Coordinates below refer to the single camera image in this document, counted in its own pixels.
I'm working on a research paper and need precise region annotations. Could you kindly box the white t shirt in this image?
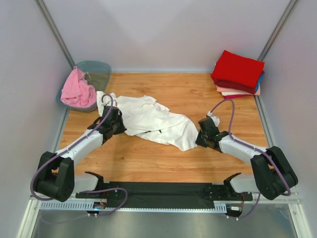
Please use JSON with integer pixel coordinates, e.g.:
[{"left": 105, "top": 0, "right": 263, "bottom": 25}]
[{"left": 97, "top": 91, "right": 198, "bottom": 151}]

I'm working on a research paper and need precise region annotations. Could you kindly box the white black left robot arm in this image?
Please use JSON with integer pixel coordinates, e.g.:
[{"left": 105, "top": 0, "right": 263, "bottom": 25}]
[{"left": 30, "top": 106, "right": 126, "bottom": 202}]

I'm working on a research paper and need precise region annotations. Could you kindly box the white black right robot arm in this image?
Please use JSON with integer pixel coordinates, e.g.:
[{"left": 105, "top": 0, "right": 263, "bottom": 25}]
[{"left": 196, "top": 117, "right": 298, "bottom": 200}]

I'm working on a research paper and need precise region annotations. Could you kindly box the cream folded t shirt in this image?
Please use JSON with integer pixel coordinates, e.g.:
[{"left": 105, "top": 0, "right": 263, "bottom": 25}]
[{"left": 221, "top": 92, "right": 249, "bottom": 96}]

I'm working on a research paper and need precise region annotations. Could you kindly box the pink folded t shirt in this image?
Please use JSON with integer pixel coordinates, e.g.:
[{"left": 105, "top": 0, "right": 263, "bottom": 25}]
[{"left": 216, "top": 86, "right": 261, "bottom": 96}]

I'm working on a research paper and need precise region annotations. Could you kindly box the pink crumpled t shirt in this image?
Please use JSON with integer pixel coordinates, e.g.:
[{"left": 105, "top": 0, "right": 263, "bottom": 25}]
[{"left": 60, "top": 66, "right": 97, "bottom": 108}]

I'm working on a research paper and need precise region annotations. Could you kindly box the grey-blue plastic bin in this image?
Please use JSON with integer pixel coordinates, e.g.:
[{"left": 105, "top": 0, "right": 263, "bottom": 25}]
[{"left": 56, "top": 60, "right": 111, "bottom": 112}]

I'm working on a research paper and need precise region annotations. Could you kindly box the dark red folded t shirt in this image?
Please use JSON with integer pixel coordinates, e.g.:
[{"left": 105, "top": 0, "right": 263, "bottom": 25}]
[{"left": 213, "top": 79, "right": 259, "bottom": 94}]

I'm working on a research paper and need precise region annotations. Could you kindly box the crimson folded t shirt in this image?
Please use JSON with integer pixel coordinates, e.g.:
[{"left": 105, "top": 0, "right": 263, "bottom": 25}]
[{"left": 223, "top": 94, "right": 253, "bottom": 100}]

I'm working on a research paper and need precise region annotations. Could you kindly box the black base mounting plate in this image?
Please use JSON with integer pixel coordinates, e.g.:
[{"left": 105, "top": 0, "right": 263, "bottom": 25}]
[{"left": 75, "top": 181, "right": 254, "bottom": 209}]

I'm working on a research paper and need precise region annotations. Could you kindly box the blue folded t shirt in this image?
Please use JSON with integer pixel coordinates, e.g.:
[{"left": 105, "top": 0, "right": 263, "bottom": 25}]
[{"left": 258, "top": 72, "right": 264, "bottom": 83}]

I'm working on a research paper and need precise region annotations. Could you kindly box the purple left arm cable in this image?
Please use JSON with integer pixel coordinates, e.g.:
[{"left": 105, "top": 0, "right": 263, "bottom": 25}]
[{"left": 29, "top": 94, "right": 128, "bottom": 225}]

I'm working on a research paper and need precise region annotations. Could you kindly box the right aluminium side rail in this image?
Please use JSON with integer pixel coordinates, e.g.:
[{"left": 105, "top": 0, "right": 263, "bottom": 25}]
[{"left": 255, "top": 96, "right": 274, "bottom": 147}]

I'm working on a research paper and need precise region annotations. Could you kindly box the aluminium side rail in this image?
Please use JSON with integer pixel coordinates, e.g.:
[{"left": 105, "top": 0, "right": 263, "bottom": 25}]
[
  {"left": 50, "top": 109, "right": 70, "bottom": 152},
  {"left": 255, "top": 96, "right": 274, "bottom": 147}
]

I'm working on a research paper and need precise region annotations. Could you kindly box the left aluminium side rail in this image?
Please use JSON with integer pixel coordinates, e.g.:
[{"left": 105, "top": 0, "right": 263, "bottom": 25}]
[{"left": 50, "top": 109, "right": 70, "bottom": 152}]

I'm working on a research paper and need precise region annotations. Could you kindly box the grey slotted cable duct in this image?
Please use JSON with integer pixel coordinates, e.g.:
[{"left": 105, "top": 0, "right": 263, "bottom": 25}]
[{"left": 39, "top": 200, "right": 227, "bottom": 213}]

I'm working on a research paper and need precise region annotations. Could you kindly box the right aluminium corner post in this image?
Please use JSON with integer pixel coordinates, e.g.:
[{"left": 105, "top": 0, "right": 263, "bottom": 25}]
[{"left": 258, "top": 0, "right": 299, "bottom": 61}]

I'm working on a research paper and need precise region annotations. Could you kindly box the aluminium corner post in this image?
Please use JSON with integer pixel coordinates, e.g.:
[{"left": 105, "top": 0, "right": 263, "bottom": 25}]
[
  {"left": 35, "top": 0, "right": 75, "bottom": 68},
  {"left": 258, "top": 0, "right": 299, "bottom": 61}
]

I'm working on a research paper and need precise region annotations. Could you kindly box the left aluminium corner post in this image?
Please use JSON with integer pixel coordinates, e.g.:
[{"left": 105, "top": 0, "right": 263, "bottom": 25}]
[{"left": 35, "top": 0, "right": 75, "bottom": 68}]

